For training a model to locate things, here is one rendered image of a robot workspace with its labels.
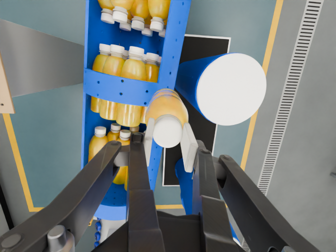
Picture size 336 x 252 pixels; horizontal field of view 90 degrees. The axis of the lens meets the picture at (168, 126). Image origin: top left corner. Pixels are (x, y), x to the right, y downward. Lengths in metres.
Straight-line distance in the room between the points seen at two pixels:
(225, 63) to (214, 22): 1.14
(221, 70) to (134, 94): 0.36
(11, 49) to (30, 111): 1.17
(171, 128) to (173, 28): 0.33
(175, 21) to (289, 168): 2.36
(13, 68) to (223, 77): 0.86
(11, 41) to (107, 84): 0.60
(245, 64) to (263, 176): 1.93
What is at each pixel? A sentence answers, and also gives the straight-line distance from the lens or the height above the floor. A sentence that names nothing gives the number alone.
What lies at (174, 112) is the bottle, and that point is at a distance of 0.24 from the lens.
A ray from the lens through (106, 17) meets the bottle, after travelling 0.62.
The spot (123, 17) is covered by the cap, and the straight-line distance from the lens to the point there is 0.55.
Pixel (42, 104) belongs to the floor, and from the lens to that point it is 2.01.
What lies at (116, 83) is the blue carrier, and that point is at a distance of 0.45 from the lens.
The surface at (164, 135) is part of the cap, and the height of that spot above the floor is 1.48.
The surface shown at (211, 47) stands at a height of 0.15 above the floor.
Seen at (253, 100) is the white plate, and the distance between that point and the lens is 0.76.
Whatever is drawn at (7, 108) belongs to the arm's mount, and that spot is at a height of 1.01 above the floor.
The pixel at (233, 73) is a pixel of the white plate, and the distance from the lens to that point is 0.70.
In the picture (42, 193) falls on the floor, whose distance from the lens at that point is 2.52.
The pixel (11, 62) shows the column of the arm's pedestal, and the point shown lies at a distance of 0.98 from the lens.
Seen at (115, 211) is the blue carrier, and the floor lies 1.23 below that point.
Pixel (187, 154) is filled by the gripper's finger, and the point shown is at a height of 1.53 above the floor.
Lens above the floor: 1.67
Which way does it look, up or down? 70 degrees down
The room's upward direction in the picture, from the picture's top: 166 degrees clockwise
